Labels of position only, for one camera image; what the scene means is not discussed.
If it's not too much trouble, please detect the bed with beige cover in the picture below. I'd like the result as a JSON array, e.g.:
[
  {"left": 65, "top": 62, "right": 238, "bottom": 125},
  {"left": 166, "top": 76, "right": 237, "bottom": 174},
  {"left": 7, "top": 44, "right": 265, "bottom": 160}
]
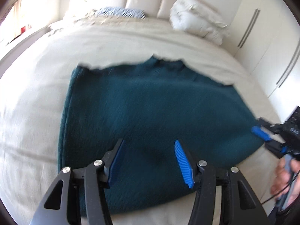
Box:
[{"left": 0, "top": 16, "right": 285, "bottom": 225}]

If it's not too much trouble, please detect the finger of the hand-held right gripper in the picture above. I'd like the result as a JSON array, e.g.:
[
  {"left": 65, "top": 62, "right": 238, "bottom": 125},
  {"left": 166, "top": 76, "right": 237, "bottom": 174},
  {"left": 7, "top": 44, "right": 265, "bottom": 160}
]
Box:
[
  {"left": 251, "top": 118, "right": 286, "bottom": 142},
  {"left": 265, "top": 140, "right": 291, "bottom": 160}
]

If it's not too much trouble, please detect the long wardrobe handle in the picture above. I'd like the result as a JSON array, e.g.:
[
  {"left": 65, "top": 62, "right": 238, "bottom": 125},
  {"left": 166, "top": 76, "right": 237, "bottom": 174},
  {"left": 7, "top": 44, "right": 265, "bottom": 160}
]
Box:
[
  {"left": 238, "top": 9, "right": 258, "bottom": 47},
  {"left": 276, "top": 42, "right": 300, "bottom": 84},
  {"left": 278, "top": 51, "right": 300, "bottom": 88},
  {"left": 241, "top": 9, "right": 261, "bottom": 48}
]

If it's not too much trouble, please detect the white wardrobe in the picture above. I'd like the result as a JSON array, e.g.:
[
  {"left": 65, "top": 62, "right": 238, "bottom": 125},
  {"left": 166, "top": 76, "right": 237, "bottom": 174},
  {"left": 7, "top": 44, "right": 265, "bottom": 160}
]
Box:
[{"left": 228, "top": 0, "right": 300, "bottom": 120}]

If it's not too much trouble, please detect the zebra print pillow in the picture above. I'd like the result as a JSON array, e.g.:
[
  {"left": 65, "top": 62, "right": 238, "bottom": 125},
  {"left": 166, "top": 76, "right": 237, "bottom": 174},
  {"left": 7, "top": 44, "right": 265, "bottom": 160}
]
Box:
[{"left": 96, "top": 6, "right": 146, "bottom": 19}]

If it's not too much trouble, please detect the person's right hand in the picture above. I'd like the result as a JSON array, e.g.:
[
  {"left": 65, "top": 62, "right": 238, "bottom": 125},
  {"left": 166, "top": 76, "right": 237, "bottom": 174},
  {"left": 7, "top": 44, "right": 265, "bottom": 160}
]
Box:
[{"left": 270, "top": 157, "right": 300, "bottom": 207}]

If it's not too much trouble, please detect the white crumpled duvet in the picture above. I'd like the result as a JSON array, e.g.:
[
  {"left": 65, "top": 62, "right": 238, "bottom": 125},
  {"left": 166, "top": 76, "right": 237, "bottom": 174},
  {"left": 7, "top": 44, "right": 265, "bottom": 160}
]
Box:
[{"left": 169, "top": 0, "right": 231, "bottom": 46}]

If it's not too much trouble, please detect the dark green knit sweater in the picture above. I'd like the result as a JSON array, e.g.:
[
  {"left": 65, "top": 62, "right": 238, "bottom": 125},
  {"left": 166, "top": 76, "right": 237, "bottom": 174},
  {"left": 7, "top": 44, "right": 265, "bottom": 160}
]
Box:
[{"left": 57, "top": 54, "right": 267, "bottom": 217}]

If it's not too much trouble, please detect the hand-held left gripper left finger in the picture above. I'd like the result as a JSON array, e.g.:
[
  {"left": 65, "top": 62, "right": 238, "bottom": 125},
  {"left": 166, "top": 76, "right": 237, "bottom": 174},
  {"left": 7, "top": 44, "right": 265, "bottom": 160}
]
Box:
[{"left": 30, "top": 138, "right": 125, "bottom": 225}]

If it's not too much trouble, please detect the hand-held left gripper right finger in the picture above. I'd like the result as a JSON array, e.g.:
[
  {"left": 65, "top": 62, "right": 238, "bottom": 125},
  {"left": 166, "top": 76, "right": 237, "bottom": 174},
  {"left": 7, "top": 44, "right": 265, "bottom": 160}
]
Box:
[{"left": 174, "top": 140, "right": 268, "bottom": 225}]

